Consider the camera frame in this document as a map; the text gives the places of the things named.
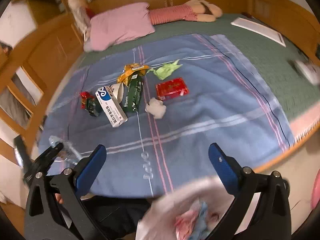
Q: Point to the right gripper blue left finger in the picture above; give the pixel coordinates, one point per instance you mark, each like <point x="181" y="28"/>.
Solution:
<point x="88" y="169"/>

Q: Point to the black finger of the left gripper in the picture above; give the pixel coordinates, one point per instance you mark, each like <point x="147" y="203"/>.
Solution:
<point x="42" y="163"/>

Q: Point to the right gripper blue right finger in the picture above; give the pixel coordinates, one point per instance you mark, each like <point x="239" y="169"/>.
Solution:
<point x="227" y="168"/>

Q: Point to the white blue medicine box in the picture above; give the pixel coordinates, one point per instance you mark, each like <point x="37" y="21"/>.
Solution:
<point x="111" y="106"/>

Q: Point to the blue face mask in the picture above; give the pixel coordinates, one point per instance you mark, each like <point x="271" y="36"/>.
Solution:
<point x="200" y="230"/>

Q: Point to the white plastic trash basket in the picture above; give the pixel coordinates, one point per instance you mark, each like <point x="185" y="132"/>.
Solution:
<point x="158" y="222"/>

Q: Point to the red small wrapper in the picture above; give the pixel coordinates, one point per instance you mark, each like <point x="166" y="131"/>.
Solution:
<point x="90" y="104"/>

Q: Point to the dark green box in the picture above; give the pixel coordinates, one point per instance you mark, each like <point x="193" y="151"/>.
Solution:
<point x="134" y="92"/>

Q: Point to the white paper cup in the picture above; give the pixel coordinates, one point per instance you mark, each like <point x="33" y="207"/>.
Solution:
<point x="118" y="91"/>

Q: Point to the blue plaid blanket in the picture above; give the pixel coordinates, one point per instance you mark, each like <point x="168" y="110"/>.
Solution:
<point x="228" y="103"/>

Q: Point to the white crumpled tissue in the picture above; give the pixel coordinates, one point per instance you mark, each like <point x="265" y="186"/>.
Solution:
<point x="156" y="108"/>

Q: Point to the red flat packet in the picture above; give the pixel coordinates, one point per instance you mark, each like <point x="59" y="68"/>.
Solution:
<point x="171" y="89"/>

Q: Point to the orange snack bag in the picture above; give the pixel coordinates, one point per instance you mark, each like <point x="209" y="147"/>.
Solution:
<point x="130" y="70"/>

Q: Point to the green bed mattress cover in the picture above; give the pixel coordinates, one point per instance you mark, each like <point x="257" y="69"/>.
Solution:
<point x="273" y="61"/>

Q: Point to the green crumpled paper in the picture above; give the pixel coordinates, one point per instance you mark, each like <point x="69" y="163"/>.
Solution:
<point x="165" y="70"/>

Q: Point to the white flat board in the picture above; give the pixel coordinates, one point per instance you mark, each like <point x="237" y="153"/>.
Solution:
<point x="259" y="29"/>

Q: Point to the pink pillow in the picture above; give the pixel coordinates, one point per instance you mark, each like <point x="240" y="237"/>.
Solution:
<point x="119" y="25"/>

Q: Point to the striped plush doll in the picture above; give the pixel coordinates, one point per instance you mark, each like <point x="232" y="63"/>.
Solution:
<point x="193" y="10"/>

